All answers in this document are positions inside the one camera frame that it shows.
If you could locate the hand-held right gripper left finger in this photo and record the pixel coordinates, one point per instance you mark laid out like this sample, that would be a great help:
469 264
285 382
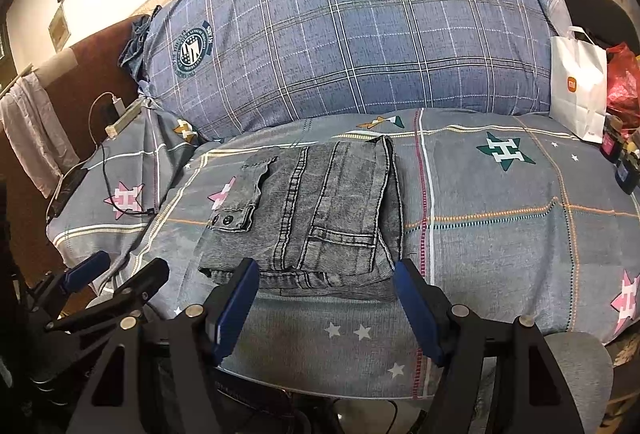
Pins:
232 314

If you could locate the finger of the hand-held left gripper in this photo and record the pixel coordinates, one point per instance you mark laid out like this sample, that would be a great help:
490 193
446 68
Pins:
145 276
85 271

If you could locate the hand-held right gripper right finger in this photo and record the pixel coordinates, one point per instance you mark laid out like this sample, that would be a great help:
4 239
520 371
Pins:
417 314

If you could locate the grey denim pants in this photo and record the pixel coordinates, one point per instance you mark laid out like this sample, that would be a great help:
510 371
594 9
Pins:
325 199

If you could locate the black phone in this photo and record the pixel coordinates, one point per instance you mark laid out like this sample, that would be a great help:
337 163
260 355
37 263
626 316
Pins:
67 194

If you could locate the grey star print bed sheet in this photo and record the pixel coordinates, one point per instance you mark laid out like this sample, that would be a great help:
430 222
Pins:
500 224

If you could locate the white towel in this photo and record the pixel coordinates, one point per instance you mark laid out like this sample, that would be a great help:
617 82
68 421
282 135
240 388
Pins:
30 128

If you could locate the white power strip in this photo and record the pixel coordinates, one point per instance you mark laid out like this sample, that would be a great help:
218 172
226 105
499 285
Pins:
125 118

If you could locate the white charger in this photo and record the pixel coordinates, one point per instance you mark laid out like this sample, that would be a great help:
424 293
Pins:
118 103

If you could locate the grey fabric stool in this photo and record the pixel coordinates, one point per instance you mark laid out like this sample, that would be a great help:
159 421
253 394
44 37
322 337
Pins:
580 379

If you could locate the brown headboard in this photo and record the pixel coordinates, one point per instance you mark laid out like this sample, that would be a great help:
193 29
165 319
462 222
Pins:
85 63

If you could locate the blue denim garment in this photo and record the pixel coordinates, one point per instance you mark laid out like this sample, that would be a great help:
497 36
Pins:
135 43

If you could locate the dark jar blue label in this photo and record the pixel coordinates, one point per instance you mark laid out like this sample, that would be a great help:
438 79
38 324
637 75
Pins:
626 174

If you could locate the dark jar pink label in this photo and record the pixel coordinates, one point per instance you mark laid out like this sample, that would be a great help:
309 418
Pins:
611 143

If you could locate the white paper bag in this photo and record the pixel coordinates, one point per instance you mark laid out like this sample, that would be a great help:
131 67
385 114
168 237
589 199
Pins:
575 88

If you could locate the blue plaid pillow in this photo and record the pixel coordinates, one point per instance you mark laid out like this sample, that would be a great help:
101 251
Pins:
350 38

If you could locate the red plastic bag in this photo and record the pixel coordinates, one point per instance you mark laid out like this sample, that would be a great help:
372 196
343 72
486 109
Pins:
622 83

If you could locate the white padded post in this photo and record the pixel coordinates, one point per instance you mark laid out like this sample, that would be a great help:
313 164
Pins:
56 64

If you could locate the small framed wall picture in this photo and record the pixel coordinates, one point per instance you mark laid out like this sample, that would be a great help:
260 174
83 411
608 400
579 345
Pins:
59 28

